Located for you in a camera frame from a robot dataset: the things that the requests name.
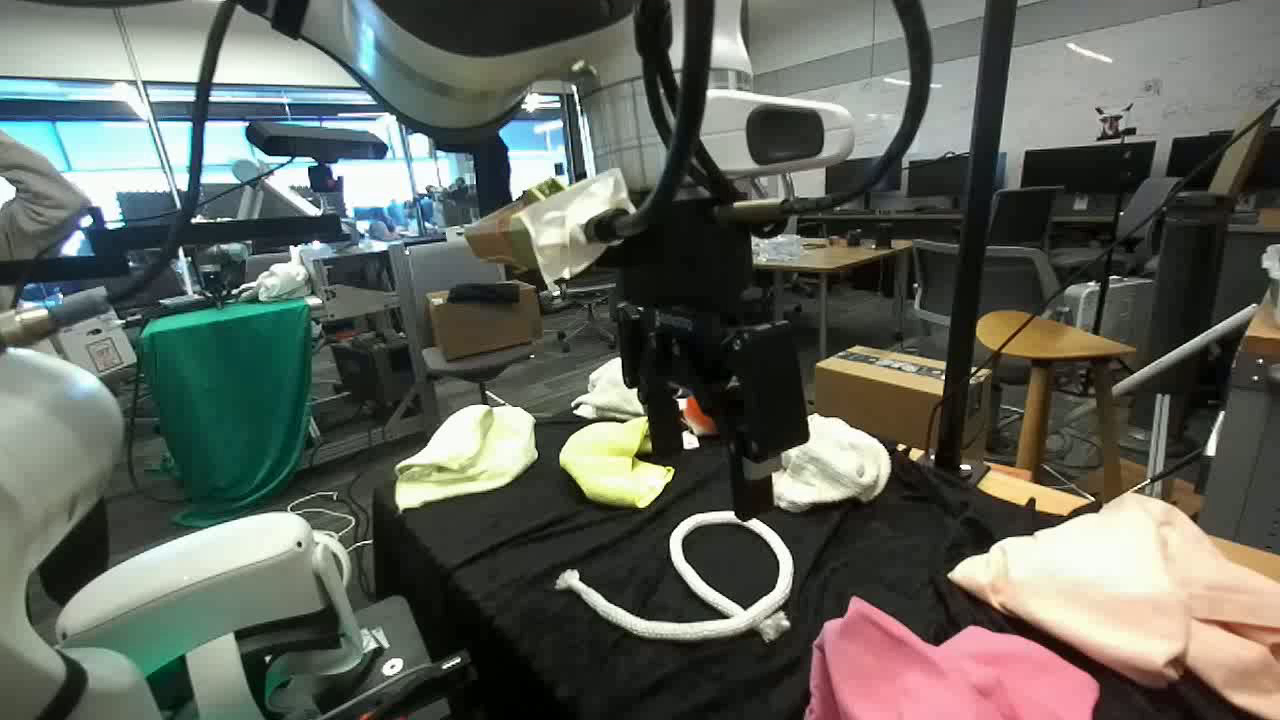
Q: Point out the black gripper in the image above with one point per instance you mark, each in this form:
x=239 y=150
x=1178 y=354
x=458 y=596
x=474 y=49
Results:
x=690 y=276

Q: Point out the white cloth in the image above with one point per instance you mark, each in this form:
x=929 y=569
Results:
x=607 y=393

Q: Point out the white towel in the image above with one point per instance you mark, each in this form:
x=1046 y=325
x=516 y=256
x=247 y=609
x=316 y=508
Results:
x=832 y=464

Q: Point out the bright pink cloth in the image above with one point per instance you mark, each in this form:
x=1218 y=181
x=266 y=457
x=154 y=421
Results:
x=871 y=664

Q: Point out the pale peach cloth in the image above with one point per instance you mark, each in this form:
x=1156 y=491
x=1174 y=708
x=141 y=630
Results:
x=1147 y=593

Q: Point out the orange plush carrot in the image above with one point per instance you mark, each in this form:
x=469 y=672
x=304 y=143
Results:
x=692 y=417

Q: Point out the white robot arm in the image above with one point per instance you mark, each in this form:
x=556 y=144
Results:
x=454 y=70

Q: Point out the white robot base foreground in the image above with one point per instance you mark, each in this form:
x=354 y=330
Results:
x=239 y=623

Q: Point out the yellow green cloth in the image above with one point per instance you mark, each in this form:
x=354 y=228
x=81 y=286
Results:
x=610 y=464

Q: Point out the wooden office table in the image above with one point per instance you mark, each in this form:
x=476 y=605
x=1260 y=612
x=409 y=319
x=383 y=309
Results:
x=827 y=262

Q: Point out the cardboard box on floor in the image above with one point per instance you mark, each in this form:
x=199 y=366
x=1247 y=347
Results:
x=887 y=393

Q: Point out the cardboard box on chair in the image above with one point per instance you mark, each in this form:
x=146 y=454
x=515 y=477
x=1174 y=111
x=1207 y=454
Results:
x=480 y=319

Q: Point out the pale yellow cloth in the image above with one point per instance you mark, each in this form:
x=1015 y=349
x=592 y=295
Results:
x=474 y=450

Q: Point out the grey office chair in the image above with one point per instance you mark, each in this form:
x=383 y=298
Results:
x=418 y=275

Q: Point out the round wooden stool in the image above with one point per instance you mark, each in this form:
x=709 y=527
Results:
x=1046 y=347

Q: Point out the black vertical pole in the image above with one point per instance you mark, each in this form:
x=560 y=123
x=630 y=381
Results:
x=975 y=232

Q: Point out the green draped cloth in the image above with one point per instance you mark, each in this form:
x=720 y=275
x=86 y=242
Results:
x=232 y=397

